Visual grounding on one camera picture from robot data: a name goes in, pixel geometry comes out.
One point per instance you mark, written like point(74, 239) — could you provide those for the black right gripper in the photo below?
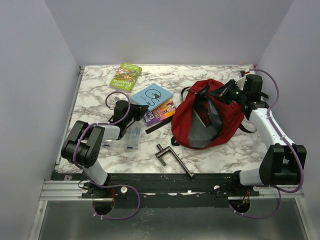
point(221, 92)

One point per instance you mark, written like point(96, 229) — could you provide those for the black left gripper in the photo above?
point(139, 110)

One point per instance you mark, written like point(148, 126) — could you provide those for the dark brown novel book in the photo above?
point(200, 108)

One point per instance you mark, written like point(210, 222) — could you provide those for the light blue notebook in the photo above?
point(152, 96)

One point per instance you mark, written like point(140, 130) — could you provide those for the red backpack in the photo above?
point(211, 112)

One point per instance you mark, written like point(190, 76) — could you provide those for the purple orange Roald Dahl book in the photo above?
point(162, 112)

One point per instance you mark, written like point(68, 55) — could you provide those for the green treehouse book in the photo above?
point(125, 77)

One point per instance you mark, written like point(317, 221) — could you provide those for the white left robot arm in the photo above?
point(83, 143)

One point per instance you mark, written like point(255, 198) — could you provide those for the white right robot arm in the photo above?
point(283, 163)

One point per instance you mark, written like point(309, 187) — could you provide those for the clear plastic bag of parts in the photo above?
point(131, 139)

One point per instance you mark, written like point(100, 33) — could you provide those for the aluminium rail frame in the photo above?
point(68, 217)

